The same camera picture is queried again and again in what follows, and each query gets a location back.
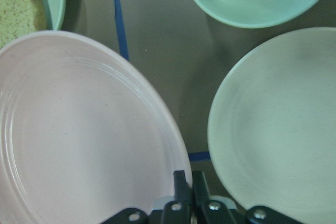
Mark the pink plate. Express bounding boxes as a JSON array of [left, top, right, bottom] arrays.
[[1, 31, 192, 223]]

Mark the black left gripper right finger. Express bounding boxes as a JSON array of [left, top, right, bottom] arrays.
[[192, 170, 296, 223]]

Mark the cream white plate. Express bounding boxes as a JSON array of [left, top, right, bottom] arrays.
[[208, 27, 335, 223]]

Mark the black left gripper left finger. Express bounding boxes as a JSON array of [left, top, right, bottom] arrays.
[[104, 170, 191, 223]]

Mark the bread slice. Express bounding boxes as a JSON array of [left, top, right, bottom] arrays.
[[1, 0, 47, 48]]

